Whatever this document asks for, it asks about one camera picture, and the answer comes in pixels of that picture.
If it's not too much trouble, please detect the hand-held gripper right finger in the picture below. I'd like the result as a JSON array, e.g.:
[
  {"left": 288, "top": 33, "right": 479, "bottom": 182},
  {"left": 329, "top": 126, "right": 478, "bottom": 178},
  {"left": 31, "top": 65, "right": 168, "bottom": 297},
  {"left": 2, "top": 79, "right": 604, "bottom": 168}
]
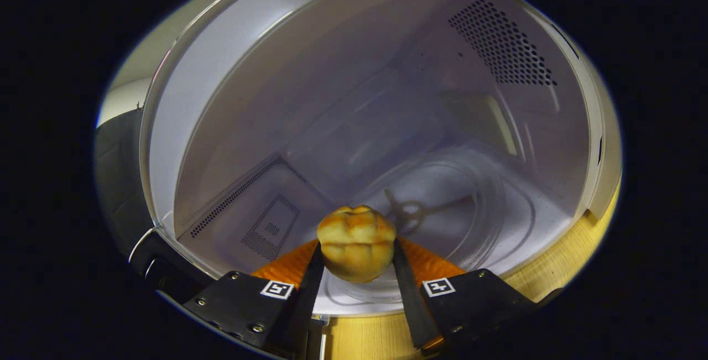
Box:
[{"left": 392, "top": 237, "right": 537, "bottom": 356}]

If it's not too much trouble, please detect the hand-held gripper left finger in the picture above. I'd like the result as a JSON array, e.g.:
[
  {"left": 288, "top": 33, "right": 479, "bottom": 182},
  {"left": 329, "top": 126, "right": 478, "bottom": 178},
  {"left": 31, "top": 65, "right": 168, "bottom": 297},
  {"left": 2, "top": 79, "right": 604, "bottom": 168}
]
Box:
[{"left": 183, "top": 238, "right": 326, "bottom": 360}]

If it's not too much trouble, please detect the golden bread bun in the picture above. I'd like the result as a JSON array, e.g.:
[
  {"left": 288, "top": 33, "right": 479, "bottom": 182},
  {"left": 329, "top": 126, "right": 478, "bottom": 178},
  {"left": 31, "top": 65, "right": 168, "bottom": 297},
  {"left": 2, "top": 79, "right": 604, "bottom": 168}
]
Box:
[{"left": 316, "top": 205, "right": 398, "bottom": 284}]

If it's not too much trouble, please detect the white microwave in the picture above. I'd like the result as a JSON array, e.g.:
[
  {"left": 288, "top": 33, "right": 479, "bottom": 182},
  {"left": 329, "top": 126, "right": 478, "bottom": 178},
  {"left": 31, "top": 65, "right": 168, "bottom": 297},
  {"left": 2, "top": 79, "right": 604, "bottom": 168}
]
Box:
[{"left": 128, "top": 0, "right": 623, "bottom": 316}]

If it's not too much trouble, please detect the clear glass turntable plate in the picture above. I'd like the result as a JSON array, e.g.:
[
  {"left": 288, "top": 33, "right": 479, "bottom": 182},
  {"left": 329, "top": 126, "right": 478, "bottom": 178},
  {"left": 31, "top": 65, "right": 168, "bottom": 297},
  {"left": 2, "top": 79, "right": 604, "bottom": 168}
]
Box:
[{"left": 326, "top": 161, "right": 537, "bottom": 302}]

